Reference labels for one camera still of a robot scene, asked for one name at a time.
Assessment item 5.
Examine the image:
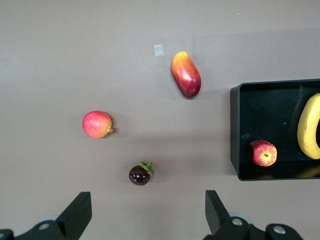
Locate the yellow banana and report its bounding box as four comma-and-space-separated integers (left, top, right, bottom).
296, 92, 320, 160

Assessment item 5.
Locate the red pomegranate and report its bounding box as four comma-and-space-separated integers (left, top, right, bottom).
81, 110, 116, 139

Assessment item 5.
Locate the red apple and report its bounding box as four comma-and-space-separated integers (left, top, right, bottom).
247, 139, 278, 168

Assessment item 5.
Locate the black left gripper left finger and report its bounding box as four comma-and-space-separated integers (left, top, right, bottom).
0, 191, 93, 240

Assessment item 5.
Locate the black plastic box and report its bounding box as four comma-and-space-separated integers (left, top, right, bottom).
229, 78, 320, 182

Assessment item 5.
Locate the grey tape patch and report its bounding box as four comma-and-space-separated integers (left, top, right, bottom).
153, 44, 165, 57

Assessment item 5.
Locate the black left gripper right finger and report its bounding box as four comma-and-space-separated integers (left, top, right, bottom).
202, 189, 305, 240

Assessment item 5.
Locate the dark purple mangosteen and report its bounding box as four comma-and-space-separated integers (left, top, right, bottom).
128, 161, 154, 186

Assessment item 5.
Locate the red yellow mango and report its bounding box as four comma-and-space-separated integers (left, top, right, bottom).
170, 51, 202, 99

